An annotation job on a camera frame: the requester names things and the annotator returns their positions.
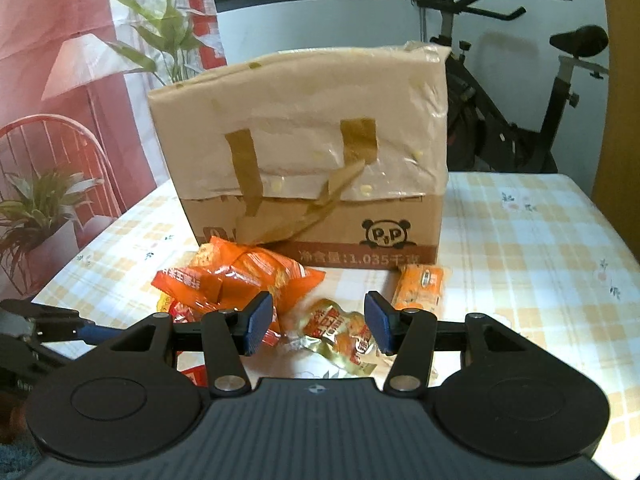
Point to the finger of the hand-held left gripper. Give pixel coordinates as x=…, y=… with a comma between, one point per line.
x=40, y=309
x=100, y=334

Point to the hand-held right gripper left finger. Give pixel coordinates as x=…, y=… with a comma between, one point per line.
x=259, y=322

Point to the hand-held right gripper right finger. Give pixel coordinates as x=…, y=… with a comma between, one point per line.
x=379, y=322

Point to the gold orange snack packet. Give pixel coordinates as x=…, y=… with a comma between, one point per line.
x=340, y=335

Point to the large orange snack packet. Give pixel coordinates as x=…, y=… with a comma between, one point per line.
x=270, y=270

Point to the small orange snack packet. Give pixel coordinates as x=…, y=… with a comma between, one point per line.
x=422, y=282

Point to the red yellow snack packet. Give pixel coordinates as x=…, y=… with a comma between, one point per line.
x=180, y=311

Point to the orange red lettered snack packet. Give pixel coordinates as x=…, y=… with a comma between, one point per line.
x=185, y=285

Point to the cardboard box with plastic liner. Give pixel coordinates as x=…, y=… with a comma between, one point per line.
x=300, y=125

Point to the checked tablecloth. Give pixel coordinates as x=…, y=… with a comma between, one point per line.
x=525, y=240

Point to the black exercise bike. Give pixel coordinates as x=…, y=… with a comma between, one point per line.
x=500, y=135

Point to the pink printed backdrop cloth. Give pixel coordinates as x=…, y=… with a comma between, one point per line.
x=65, y=85

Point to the yellow wooden door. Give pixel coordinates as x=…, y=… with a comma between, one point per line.
x=620, y=110

